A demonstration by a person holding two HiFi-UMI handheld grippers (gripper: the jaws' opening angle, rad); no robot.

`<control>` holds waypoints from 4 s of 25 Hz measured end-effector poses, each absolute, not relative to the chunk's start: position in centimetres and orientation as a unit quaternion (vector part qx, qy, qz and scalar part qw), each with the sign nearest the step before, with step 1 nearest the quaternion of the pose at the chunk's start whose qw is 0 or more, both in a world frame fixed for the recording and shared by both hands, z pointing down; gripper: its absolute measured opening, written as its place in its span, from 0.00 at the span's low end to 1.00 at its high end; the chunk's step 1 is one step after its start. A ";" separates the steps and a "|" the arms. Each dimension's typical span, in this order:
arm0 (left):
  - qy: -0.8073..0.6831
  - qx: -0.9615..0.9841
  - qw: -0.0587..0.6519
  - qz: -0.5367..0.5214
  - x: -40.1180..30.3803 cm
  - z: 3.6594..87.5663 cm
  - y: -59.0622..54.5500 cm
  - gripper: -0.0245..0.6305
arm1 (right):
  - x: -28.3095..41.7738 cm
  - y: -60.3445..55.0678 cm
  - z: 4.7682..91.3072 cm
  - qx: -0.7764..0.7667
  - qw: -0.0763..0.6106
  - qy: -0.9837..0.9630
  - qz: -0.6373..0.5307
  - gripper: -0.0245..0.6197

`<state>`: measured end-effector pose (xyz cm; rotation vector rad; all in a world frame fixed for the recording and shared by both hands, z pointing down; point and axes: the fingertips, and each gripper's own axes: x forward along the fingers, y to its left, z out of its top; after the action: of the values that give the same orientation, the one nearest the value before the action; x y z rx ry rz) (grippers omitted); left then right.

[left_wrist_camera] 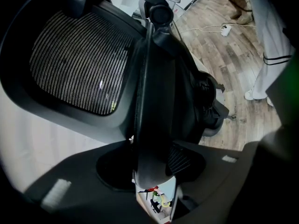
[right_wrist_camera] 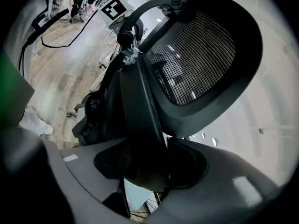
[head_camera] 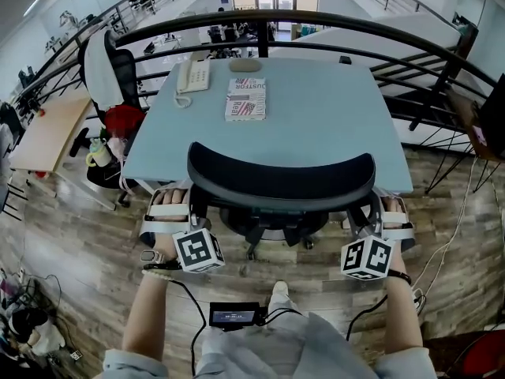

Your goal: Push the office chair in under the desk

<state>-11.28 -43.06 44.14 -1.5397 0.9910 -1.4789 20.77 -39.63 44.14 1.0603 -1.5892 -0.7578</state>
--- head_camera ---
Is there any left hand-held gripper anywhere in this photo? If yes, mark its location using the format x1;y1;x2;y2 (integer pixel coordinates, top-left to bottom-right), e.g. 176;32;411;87
137;187;226;274

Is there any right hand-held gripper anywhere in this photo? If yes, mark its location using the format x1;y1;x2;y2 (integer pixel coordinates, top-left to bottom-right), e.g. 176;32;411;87
340;187;416;282

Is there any black office chair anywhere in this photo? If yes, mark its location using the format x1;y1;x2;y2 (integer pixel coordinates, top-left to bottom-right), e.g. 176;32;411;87
186;141;376;261

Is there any person's right forearm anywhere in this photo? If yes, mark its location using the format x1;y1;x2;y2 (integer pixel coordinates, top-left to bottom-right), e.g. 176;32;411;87
381;258;425;355

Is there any person's left forearm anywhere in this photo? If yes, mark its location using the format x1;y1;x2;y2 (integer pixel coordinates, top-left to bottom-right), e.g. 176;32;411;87
121;246;187;363

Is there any red chair seat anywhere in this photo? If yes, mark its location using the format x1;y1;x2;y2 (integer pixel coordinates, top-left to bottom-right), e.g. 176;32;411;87
460;328;505;379

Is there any light blue desk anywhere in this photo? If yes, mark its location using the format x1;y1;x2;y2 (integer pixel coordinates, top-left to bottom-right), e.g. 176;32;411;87
121;58;415;195

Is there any white desk telephone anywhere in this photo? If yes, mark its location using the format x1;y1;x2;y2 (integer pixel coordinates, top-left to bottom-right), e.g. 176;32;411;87
174;59;212;109

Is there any light wooden desk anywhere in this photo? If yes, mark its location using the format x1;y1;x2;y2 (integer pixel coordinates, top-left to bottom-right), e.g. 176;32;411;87
9;96;95;173

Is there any black mesh swivel chair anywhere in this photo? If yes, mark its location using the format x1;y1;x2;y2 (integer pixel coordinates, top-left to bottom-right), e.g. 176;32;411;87
69;28;148;209

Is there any person's right hand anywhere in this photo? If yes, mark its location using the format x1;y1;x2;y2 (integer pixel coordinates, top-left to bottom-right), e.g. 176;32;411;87
380;195;406;229

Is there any person's left hand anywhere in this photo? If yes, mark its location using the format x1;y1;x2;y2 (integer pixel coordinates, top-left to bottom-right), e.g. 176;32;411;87
151;189;191;223

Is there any black wrist band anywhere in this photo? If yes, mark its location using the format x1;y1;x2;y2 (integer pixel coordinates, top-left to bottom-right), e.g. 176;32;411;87
387;270;413;286

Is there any small black screen device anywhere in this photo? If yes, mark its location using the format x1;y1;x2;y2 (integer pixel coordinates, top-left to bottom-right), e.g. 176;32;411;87
208;301;262;328

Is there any person's light blue clothing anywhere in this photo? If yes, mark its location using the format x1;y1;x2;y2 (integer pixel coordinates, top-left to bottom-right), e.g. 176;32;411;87
93;290;440;379

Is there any pink bag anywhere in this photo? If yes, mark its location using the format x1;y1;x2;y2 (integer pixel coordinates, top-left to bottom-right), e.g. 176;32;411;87
107;135;128;162

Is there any green and white cup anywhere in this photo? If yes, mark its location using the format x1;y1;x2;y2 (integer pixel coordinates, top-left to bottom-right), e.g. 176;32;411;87
86;137;114;169

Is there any red cushion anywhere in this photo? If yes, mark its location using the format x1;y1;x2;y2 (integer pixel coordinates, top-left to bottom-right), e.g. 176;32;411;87
103;105;148;138

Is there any flag print box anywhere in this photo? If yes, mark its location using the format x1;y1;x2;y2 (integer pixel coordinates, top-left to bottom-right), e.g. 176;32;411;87
224;77;267;123

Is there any brown wooden side table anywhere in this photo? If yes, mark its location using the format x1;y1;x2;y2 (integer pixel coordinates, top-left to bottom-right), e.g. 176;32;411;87
445;84;505;161

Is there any black and white floor clutter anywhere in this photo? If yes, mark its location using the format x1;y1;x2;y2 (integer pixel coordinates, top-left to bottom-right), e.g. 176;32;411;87
0;266;84;370

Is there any beige oval pad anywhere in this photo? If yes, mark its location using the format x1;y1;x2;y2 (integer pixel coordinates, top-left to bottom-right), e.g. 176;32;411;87
229;58;263;73

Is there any black monitor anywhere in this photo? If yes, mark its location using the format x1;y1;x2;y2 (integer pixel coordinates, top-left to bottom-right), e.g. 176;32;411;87
478;73;505;154

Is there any white garment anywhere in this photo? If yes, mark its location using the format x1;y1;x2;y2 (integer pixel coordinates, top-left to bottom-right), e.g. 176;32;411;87
84;29;125;111

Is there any black metal railing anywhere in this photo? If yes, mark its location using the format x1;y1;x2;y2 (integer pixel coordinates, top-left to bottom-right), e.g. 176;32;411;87
17;8;505;195

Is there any white bead bracelet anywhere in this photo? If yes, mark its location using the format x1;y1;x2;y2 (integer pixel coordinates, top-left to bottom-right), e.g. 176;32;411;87
140;268;174;283

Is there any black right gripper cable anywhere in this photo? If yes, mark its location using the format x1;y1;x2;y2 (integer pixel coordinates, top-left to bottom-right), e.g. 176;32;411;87
346;293;390;342

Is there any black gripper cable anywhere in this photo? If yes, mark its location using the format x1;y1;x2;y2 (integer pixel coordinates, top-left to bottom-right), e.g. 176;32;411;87
346;293;390;342
142;261;209;375

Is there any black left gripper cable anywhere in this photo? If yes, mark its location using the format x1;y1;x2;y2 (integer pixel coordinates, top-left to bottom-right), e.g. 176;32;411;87
142;261;209;375

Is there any white floor cable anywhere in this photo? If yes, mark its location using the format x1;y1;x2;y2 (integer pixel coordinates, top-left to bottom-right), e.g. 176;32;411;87
409;155;495;316

